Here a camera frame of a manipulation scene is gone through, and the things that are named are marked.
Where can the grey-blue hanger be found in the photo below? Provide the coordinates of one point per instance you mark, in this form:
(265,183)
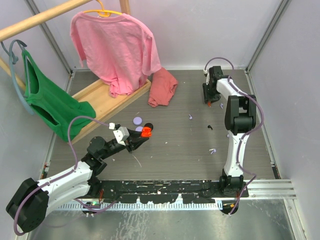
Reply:
(20,87)

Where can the wooden clothes rack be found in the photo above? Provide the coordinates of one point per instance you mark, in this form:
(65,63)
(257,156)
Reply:
(41,18)

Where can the lilac earbud case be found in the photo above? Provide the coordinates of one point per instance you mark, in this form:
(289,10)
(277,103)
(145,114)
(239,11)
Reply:
(137,120)
(139,128)

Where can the orange earbud case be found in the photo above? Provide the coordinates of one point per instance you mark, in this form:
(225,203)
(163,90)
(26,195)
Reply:
(146,132)

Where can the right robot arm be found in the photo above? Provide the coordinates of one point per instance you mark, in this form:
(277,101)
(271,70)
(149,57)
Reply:
(204,129)

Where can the green tank top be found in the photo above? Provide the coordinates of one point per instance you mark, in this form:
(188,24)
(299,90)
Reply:
(52,104)

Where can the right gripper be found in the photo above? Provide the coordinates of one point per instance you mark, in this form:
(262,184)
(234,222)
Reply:
(208,98)

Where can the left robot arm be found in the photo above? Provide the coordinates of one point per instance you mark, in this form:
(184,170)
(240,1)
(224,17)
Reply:
(34,200)

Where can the white cable duct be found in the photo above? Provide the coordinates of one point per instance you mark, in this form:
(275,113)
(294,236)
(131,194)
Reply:
(176,206)

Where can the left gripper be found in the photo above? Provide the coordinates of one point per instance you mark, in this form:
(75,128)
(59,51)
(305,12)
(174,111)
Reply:
(134,140)

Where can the pink t-shirt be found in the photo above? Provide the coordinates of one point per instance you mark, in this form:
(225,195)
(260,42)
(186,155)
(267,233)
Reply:
(120,50)

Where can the salmon folded shirt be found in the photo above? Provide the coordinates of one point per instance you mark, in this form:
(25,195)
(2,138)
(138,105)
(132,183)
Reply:
(163,88)

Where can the yellow hanger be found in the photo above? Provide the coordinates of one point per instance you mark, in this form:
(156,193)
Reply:
(102,12)

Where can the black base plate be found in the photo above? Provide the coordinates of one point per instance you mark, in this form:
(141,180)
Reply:
(159,191)

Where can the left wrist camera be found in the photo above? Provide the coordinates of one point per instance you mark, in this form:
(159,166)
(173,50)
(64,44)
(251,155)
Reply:
(121,135)

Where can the black earbud case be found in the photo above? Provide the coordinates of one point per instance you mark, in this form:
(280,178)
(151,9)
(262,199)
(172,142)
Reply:
(149,125)

